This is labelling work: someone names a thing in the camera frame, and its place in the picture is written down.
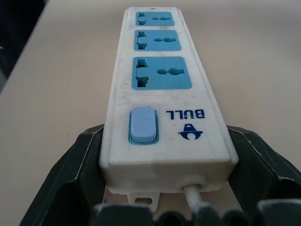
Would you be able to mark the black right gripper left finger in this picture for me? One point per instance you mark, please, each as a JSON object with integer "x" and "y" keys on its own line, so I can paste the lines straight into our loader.
{"x": 65, "y": 169}

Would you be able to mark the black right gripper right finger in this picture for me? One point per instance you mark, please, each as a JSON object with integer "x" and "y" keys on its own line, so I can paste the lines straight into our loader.
{"x": 263, "y": 169}

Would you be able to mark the white power strip blue sockets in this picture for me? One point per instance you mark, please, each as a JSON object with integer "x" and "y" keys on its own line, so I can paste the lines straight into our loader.
{"x": 162, "y": 94}

